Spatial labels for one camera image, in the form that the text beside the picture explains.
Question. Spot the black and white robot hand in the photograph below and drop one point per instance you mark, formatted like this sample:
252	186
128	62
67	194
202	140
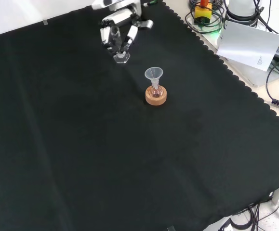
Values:
120	18

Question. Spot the round-bottom glass flask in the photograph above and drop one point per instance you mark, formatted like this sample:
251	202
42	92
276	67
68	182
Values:
155	92

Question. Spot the clear plastic funnel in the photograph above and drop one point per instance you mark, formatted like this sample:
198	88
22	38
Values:
153	73

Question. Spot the clear tape piece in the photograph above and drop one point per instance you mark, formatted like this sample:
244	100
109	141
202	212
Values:
45	22
171	228

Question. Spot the yellow stop button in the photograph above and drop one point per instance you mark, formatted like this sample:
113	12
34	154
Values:
203	14

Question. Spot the black cloth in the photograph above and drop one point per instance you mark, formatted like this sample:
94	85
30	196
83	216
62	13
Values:
81	144

